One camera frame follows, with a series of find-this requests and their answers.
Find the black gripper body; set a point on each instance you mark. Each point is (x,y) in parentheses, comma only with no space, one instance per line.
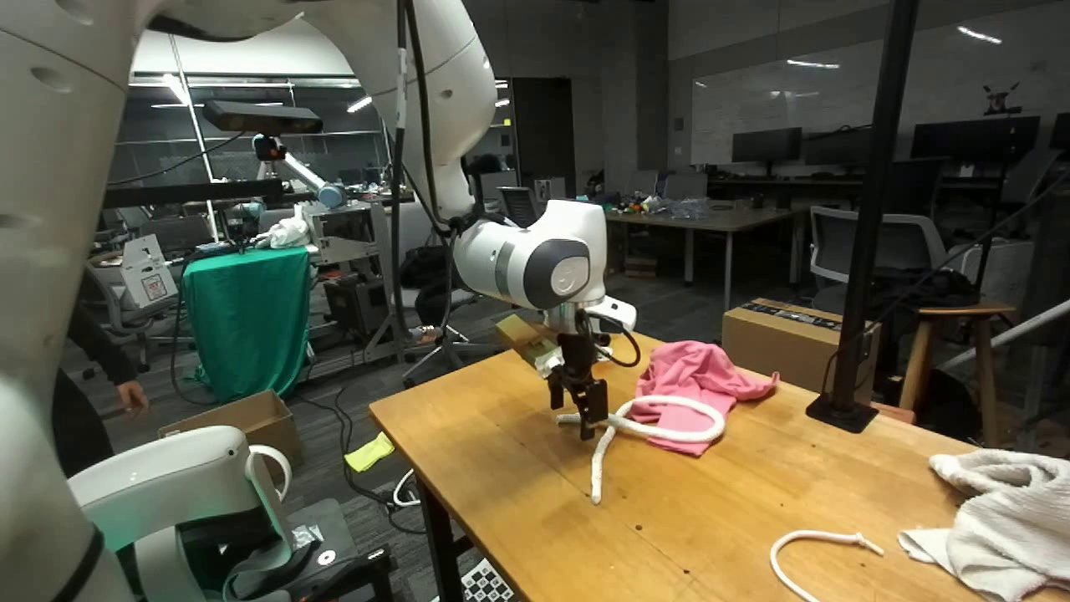
(579,358)

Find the pink cloth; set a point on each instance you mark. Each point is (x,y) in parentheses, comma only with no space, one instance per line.
(704,372)

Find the white towel cloth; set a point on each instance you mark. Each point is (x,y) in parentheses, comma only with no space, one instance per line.
(1005,522)

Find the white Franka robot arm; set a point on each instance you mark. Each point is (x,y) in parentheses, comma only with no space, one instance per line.
(502,262)

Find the person's bare hand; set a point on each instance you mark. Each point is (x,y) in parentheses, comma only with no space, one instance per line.
(130,396)

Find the black office chair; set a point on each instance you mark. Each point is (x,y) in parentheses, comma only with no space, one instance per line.
(429,289)

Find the long background desk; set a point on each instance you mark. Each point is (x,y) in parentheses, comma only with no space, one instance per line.
(704,219)

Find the yellow paper note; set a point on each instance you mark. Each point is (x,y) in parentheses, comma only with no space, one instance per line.
(368,454)

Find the checkerboard calibration sheet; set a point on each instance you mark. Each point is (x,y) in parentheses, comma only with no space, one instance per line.
(484,582)

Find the large brown cardboard box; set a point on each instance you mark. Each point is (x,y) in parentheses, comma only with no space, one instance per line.
(797,339)

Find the small dark monitor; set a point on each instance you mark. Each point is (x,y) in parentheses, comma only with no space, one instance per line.
(766,146)

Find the small open cardboard box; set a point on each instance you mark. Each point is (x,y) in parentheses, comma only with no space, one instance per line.
(237,420)

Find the green cloth cover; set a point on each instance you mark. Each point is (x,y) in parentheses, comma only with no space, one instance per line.
(246,323)

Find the grey office chair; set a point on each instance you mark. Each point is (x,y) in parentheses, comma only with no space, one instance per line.
(891,238)

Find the black vertical stand pole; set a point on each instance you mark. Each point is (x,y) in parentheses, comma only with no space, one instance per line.
(879,168)

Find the wooden stool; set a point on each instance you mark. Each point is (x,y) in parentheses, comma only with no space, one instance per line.
(956,319)

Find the white paper sign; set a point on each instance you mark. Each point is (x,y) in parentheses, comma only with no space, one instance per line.
(149,270)

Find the wide dark monitor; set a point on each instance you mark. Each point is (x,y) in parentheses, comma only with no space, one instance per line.
(974,138)

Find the black camera bar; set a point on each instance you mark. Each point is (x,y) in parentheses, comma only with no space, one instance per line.
(263,116)

